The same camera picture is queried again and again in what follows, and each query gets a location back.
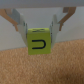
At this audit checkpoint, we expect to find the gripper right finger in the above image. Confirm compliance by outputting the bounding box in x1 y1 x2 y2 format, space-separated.
50 7 77 45

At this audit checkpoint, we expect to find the white cabinet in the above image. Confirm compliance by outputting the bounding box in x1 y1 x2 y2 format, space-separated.
0 0 84 51

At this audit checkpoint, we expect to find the yellow block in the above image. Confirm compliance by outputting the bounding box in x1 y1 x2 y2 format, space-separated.
26 28 54 56

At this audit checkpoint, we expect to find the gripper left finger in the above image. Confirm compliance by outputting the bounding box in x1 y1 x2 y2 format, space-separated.
0 8 30 48

